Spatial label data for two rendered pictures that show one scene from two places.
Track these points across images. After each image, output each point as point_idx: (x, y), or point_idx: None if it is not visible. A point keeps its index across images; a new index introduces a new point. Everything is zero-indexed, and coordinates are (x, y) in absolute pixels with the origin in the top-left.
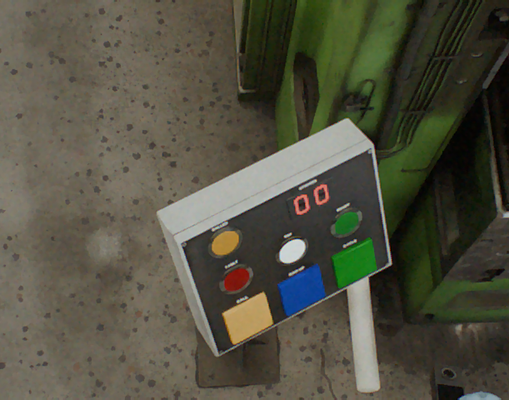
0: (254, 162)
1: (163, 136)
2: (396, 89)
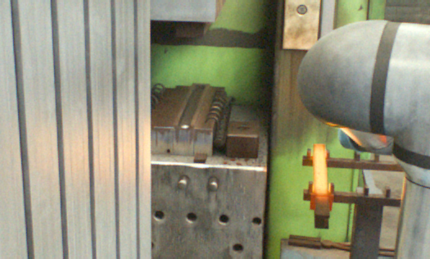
0: None
1: None
2: None
